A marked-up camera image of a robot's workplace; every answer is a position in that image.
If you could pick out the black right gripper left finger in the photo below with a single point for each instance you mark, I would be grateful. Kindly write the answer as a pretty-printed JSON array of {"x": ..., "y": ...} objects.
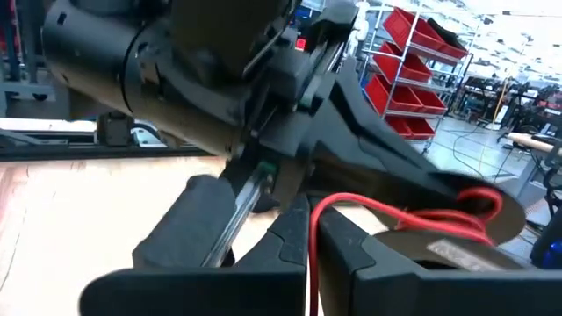
[{"x": 219, "y": 289}]

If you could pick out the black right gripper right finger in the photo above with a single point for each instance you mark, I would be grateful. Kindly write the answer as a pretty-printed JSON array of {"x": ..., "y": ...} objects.
[{"x": 417, "y": 294}]

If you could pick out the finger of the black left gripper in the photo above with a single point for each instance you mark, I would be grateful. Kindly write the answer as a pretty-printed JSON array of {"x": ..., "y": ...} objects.
[
  {"x": 377, "y": 118},
  {"x": 377, "y": 171}
]

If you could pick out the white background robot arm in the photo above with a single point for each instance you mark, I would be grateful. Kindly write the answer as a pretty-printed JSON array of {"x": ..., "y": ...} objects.
[{"x": 361, "y": 26}]

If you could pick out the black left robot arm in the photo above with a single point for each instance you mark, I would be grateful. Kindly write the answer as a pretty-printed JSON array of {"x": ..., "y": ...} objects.
[{"x": 110, "y": 57}]

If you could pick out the metal rack with red bins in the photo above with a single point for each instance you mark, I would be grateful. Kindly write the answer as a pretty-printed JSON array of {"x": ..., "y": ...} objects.
[{"x": 408, "y": 70}]

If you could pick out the black computer tower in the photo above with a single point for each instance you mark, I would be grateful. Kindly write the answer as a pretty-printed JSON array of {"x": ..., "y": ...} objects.
[{"x": 549, "y": 246}]

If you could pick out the desk with wooden top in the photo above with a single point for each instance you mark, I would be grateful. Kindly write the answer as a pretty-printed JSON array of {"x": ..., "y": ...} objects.
[{"x": 535, "y": 142}]

